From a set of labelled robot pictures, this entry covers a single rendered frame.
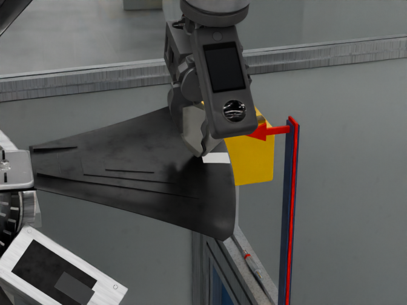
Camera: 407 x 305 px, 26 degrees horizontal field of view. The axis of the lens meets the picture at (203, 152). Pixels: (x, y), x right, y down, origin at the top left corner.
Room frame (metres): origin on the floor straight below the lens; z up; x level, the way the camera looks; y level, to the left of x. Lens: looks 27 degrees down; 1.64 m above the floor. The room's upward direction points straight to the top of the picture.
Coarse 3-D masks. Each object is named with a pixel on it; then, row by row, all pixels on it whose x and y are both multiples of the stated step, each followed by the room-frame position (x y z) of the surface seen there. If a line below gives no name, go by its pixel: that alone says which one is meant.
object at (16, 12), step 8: (0, 0) 0.98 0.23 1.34; (8, 0) 0.97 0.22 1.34; (16, 0) 0.97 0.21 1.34; (24, 0) 0.96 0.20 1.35; (32, 0) 0.96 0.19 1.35; (0, 8) 0.97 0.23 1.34; (8, 8) 0.96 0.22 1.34; (16, 8) 0.96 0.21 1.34; (24, 8) 0.96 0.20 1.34; (0, 16) 0.96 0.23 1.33; (8, 16) 0.95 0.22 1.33; (16, 16) 0.95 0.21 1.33; (0, 24) 0.94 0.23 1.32; (8, 24) 0.94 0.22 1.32; (0, 32) 0.94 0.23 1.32
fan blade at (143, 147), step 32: (128, 128) 0.97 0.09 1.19; (160, 128) 0.96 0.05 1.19; (32, 160) 0.89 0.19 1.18; (64, 160) 0.89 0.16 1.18; (96, 160) 0.89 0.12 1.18; (128, 160) 0.89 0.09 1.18; (160, 160) 0.90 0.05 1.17; (192, 160) 0.91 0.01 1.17; (64, 192) 0.83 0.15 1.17; (96, 192) 0.84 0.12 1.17; (128, 192) 0.84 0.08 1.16; (160, 192) 0.85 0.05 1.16; (192, 192) 0.86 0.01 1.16; (224, 192) 0.87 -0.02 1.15; (192, 224) 0.82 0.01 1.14; (224, 224) 0.83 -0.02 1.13
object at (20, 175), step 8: (0, 152) 0.91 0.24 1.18; (8, 152) 0.92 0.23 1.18; (16, 152) 0.92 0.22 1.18; (24, 152) 0.92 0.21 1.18; (0, 160) 0.89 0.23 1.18; (8, 160) 0.90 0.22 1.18; (16, 160) 0.90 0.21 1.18; (24, 160) 0.90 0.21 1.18; (16, 168) 0.88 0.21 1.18; (24, 168) 0.88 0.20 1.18; (0, 176) 0.86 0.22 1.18; (8, 176) 0.86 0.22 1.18; (16, 176) 0.86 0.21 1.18; (24, 176) 0.86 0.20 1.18; (32, 176) 0.86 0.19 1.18; (0, 184) 0.84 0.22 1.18; (8, 184) 0.84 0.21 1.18; (16, 184) 0.84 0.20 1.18; (24, 184) 0.84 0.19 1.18; (32, 184) 0.84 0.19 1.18
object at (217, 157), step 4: (216, 152) 0.93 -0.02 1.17; (220, 152) 0.93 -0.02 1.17; (224, 152) 0.93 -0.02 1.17; (204, 156) 0.92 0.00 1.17; (208, 156) 0.92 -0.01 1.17; (212, 156) 0.92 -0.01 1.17; (216, 156) 0.92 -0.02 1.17; (220, 156) 0.92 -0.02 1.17; (224, 156) 0.92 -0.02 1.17; (204, 160) 0.91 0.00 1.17; (208, 160) 0.91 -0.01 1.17; (212, 160) 0.91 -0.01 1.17; (216, 160) 0.91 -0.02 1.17; (220, 160) 0.92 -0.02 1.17; (224, 160) 0.92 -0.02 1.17; (228, 160) 0.92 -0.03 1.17
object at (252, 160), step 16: (256, 112) 1.26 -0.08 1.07; (240, 144) 1.18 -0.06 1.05; (256, 144) 1.19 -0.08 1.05; (272, 144) 1.20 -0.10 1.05; (240, 160) 1.19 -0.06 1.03; (256, 160) 1.19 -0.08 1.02; (272, 160) 1.20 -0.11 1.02; (240, 176) 1.19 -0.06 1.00; (256, 176) 1.19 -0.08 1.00; (272, 176) 1.20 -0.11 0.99
